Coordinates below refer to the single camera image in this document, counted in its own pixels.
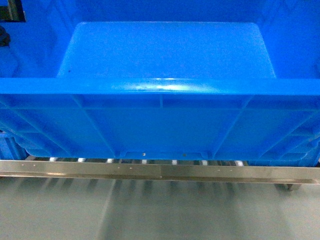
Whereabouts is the neighbouring blue crate on shelf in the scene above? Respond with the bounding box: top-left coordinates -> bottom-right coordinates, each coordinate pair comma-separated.
0,131 -> 29,160

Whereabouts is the large blue plastic crate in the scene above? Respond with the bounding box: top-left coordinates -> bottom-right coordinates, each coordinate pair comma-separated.
0,0 -> 320,166

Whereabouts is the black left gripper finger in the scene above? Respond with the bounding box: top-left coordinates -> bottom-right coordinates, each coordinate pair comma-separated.
0,26 -> 11,47
0,0 -> 26,22

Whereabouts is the steel roller shelf rack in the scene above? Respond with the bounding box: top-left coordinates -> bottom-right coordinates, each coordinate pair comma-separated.
0,156 -> 320,191

